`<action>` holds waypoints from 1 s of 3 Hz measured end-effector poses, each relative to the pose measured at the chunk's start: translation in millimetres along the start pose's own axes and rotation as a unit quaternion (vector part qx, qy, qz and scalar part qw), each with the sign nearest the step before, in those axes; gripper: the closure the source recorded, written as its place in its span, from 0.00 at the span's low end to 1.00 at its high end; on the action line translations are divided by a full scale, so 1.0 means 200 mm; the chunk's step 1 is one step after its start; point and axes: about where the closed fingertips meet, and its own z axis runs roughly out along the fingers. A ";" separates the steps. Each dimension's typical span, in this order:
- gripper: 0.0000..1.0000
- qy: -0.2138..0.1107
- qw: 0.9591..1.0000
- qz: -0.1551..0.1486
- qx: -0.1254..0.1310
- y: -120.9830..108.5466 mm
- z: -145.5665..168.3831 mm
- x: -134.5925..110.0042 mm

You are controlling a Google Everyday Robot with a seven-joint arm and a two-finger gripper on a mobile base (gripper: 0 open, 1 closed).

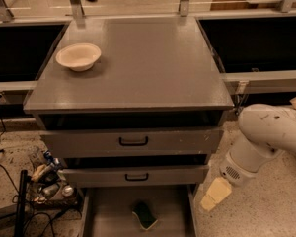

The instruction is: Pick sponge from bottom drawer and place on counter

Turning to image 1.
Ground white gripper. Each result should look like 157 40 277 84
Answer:
200 153 256 211

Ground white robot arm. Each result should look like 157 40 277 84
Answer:
200 104 296 211

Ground grey middle drawer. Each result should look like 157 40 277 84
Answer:
62 165 208 188

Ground grey drawer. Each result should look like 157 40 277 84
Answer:
41 127 223 158
62 165 208 188
79 186 197 237

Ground grey top drawer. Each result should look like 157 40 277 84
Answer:
41 127 223 158

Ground grey drawer cabinet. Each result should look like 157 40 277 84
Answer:
23 15 235 237

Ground grey bottom drawer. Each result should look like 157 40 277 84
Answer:
79 186 197 237

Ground white paper bowl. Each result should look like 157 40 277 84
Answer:
56 43 102 72

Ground black metal stand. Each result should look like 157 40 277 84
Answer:
14 170 28 237

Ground right metal frame rail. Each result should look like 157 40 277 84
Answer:
220 70 296 95

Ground metal frame rail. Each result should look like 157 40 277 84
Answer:
0 81 37 105
220 70 296 95

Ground black floor cables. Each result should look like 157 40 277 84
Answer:
0 116 83 237

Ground left metal frame rail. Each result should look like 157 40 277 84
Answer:
0 81 37 105

